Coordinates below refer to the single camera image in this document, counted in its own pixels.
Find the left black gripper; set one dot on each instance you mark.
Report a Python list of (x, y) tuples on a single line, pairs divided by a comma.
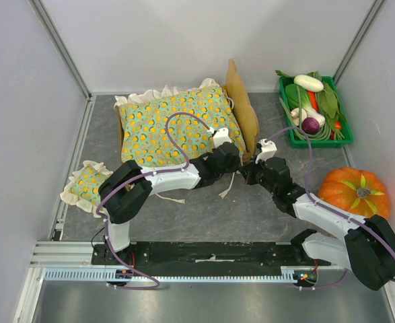
[(235, 166)]

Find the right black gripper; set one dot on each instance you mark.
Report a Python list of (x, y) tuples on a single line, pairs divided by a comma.
[(255, 170)]

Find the large lemon print cushion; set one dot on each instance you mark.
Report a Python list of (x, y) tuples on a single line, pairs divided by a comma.
[(180, 124)]

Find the small lemon print pillow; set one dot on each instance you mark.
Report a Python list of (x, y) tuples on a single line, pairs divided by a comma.
[(82, 189)]

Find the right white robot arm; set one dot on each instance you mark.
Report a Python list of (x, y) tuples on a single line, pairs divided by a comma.
[(364, 246)]

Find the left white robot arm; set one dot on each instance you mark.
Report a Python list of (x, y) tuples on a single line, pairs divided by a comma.
[(123, 193)]

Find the purple toy onion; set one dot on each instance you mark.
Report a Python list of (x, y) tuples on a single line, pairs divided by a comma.
[(310, 126)]

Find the white toy mushroom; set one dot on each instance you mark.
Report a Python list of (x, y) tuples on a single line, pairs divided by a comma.
[(298, 115)]

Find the green toy long beans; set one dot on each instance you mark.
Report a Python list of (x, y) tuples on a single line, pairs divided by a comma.
[(298, 133)]

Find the orange toy pumpkin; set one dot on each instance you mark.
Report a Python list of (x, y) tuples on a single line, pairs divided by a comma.
[(356, 191)]

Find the orange toy carrot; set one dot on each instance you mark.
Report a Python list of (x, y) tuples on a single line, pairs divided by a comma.
[(313, 101)]

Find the toy bok choy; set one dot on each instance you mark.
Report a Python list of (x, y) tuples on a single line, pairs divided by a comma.
[(298, 97)]

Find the green plastic tray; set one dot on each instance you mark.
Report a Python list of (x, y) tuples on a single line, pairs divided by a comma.
[(325, 138)]

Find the green toy spinach leaves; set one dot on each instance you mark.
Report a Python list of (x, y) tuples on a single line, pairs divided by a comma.
[(329, 102)]

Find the white toy radish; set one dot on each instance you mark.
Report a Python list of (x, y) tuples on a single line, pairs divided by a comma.
[(309, 83)]

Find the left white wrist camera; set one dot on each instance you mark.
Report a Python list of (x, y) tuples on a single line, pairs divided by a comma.
[(219, 136)]

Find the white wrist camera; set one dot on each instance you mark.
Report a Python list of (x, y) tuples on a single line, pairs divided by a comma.
[(267, 149), (219, 136)]

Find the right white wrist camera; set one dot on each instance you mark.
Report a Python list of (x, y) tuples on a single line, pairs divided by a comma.
[(267, 149)]

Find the wooden pet bed frame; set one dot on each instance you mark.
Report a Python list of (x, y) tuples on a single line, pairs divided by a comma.
[(244, 107)]

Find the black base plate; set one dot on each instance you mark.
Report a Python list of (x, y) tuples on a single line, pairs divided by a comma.
[(214, 258)]

